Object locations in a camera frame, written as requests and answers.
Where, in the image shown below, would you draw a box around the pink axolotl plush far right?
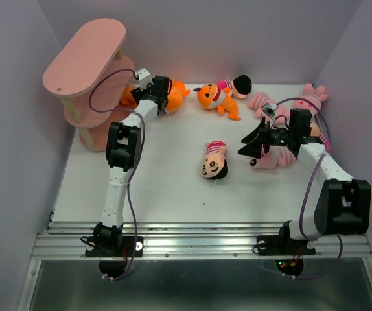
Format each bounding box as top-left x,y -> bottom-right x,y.
292,83 -> 328,117

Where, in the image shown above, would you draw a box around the pink three-tier wooden shelf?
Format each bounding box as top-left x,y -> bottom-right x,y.
43,18 -> 134,152

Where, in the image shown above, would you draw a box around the doll plush right edge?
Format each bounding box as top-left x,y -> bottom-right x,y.
310,122 -> 332,154

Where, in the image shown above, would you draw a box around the pink striped plush middle back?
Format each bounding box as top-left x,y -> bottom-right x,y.
247,92 -> 290,124

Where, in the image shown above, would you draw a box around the pink axolotl plush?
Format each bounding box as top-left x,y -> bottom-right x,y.
292,83 -> 328,117
250,146 -> 297,170

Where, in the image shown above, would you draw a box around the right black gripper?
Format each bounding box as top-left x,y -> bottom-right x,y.
237,115 -> 294,159

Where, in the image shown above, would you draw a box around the doll plush pink striped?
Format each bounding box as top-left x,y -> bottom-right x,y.
201,140 -> 229,181

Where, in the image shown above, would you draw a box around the aluminium mounting rail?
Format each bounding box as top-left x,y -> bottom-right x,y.
32,221 -> 372,260

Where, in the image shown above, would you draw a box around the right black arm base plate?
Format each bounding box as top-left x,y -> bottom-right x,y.
252,235 -> 316,256

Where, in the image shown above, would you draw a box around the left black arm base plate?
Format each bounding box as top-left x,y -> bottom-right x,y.
80,236 -> 144,258

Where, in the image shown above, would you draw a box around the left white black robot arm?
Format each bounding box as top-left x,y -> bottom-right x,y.
82,73 -> 172,257

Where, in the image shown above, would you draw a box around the pink axolotl plush front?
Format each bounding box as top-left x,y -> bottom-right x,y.
250,146 -> 297,170

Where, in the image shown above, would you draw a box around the orange shark plush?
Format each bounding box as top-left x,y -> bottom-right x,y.
193,84 -> 241,121

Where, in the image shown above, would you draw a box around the orange shark plush back-facing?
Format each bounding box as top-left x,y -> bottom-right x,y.
161,80 -> 191,115

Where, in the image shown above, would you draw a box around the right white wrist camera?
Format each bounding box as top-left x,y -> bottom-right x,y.
261,103 -> 278,118

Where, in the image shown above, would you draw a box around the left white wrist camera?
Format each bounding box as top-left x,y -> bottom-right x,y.
135,68 -> 153,90

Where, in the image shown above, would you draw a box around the orange shark plush mouth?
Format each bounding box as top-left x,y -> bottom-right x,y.
119,84 -> 137,107

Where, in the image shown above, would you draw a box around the doll plush black hair far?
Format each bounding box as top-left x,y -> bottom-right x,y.
216,75 -> 252,99

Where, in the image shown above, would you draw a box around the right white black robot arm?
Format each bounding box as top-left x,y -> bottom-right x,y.
238,109 -> 371,253

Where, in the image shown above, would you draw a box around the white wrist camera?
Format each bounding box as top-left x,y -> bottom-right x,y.
261,103 -> 278,118
135,68 -> 153,90

